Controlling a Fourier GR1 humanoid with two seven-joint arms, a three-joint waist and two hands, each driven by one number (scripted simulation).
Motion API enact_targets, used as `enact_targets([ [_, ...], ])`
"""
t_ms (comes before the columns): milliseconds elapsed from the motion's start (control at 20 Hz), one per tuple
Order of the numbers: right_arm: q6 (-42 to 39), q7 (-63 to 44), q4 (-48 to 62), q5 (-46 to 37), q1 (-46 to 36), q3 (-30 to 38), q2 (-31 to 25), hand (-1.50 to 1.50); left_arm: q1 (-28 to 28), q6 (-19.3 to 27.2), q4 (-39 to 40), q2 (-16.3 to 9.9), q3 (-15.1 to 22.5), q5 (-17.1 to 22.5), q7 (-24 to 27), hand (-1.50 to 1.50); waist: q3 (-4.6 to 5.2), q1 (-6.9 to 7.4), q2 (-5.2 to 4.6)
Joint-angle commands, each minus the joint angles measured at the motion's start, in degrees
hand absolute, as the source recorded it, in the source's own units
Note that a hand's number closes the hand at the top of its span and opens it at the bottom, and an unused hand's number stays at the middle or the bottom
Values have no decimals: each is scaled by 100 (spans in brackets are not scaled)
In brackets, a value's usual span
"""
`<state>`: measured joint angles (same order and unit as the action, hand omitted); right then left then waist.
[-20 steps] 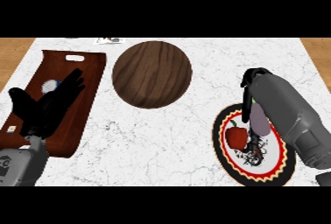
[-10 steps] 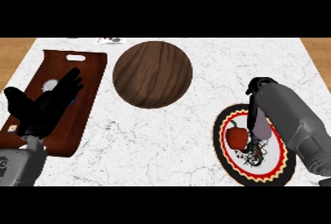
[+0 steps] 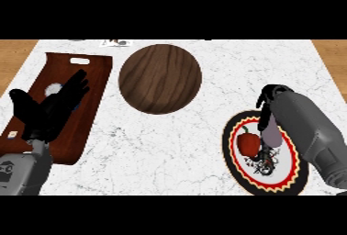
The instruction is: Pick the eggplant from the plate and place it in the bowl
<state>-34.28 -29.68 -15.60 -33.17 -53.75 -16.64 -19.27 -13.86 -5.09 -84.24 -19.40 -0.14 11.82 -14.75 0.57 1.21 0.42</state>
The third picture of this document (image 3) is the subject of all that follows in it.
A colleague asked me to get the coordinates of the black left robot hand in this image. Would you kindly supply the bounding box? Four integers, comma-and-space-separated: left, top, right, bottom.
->
9, 68, 92, 144

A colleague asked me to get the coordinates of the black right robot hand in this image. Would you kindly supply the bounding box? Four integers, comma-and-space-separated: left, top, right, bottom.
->
256, 84, 291, 133

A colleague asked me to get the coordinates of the pale purple eggplant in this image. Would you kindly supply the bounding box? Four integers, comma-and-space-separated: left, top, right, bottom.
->
261, 113, 284, 149

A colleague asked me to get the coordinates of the black red patterned plate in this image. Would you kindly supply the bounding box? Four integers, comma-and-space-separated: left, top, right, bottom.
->
222, 110, 312, 196

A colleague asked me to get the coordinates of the brown wooden bowl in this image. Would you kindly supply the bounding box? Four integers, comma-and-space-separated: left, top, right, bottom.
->
118, 43, 204, 116

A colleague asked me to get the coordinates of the dark red wooden cutting board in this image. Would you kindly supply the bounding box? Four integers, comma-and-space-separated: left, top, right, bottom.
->
0, 51, 114, 166

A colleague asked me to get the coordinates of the pale disc can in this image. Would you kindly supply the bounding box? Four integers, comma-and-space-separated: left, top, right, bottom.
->
43, 83, 64, 96

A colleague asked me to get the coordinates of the red bell pepper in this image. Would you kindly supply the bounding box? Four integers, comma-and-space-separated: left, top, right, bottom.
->
236, 125, 263, 159

